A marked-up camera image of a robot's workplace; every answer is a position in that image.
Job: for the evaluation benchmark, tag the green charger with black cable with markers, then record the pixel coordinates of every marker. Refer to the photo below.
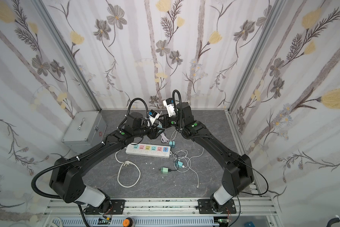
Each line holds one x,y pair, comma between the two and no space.
164,170

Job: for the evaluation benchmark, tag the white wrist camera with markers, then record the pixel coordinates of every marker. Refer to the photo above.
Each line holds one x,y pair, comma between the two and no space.
153,115
169,105

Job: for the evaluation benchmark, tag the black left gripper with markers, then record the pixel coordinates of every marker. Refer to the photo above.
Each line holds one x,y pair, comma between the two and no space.
154,132

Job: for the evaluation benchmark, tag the white slotted cable duct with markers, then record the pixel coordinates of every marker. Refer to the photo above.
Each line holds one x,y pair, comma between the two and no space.
138,222

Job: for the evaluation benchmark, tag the orange emergency button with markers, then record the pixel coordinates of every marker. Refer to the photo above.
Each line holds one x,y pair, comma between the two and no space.
128,222

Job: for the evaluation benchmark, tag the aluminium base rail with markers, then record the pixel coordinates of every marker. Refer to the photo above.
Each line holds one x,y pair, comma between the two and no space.
152,207

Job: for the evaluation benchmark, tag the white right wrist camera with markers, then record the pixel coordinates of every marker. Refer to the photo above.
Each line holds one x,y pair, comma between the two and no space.
169,105

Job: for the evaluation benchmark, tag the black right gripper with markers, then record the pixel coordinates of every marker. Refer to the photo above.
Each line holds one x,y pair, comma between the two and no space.
165,122

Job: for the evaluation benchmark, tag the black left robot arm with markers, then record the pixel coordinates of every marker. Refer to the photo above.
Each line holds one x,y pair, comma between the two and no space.
67,174

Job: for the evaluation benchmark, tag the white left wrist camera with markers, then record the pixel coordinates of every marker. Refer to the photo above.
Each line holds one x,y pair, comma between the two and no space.
153,115

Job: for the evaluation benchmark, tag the white colourful power strip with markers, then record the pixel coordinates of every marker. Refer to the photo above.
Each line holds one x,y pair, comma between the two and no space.
149,150

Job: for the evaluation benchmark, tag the teal charger on white cable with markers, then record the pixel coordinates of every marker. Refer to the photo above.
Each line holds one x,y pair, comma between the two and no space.
179,164

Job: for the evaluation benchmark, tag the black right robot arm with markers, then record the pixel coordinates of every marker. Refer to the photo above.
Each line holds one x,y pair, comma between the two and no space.
238,171

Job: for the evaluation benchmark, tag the grey metal first-aid box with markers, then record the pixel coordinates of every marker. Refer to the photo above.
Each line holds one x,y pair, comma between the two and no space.
86,130

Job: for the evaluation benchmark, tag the teal charger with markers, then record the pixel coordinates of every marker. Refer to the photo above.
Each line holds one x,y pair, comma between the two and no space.
172,144
179,164

